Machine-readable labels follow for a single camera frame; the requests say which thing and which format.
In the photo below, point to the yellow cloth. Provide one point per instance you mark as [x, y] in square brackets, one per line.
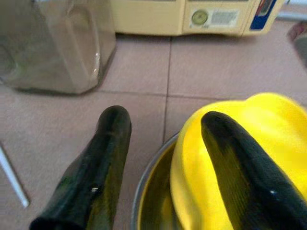
[271, 124]

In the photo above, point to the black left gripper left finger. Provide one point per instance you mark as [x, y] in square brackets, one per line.
[96, 172]

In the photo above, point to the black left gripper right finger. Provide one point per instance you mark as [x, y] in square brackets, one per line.
[247, 177]

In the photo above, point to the brown powder jar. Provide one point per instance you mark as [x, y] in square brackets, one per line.
[52, 48]

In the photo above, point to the white chopsticks green clip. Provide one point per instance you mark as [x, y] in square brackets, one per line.
[13, 177]

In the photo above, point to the small steel bowl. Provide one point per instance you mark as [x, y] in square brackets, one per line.
[153, 191]

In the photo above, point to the cream water ionizer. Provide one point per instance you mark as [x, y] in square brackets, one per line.
[148, 16]

